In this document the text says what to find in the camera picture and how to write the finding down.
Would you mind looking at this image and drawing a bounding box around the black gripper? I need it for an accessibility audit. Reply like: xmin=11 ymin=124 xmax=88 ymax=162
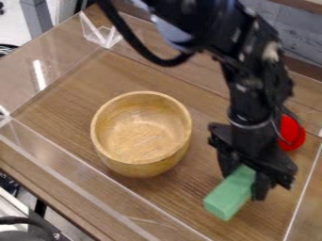
xmin=207 ymin=122 xmax=298 ymax=201

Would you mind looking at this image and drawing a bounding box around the green rectangular stick block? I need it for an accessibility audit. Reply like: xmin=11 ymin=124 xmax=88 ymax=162
xmin=203 ymin=166 xmax=255 ymax=221

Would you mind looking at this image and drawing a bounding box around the brown wooden bowl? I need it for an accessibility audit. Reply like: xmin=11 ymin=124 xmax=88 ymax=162
xmin=91 ymin=90 xmax=192 ymax=178

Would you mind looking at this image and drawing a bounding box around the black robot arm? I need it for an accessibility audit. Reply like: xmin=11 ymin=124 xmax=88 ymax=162
xmin=96 ymin=0 xmax=298 ymax=201

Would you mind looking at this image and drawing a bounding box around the red plush strawberry toy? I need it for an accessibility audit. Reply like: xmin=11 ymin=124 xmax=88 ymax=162
xmin=278 ymin=114 xmax=306 ymax=152

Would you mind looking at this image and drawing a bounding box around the black table leg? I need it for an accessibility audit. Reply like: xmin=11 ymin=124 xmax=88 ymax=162
xmin=33 ymin=200 xmax=47 ymax=217

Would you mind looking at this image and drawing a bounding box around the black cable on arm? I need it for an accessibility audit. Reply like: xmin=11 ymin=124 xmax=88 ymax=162
xmin=269 ymin=104 xmax=309 ymax=147

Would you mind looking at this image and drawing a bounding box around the black metal bracket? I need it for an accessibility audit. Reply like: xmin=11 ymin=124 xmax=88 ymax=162
xmin=28 ymin=218 xmax=74 ymax=241

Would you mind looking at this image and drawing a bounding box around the clear acrylic tray enclosure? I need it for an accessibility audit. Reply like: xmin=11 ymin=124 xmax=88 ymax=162
xmin=0 ymin=0 xmax=322 ymax=241

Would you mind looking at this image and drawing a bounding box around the grey post in background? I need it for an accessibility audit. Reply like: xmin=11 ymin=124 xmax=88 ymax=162
xmin=19 ymin=0 xmax=53 ymax=39

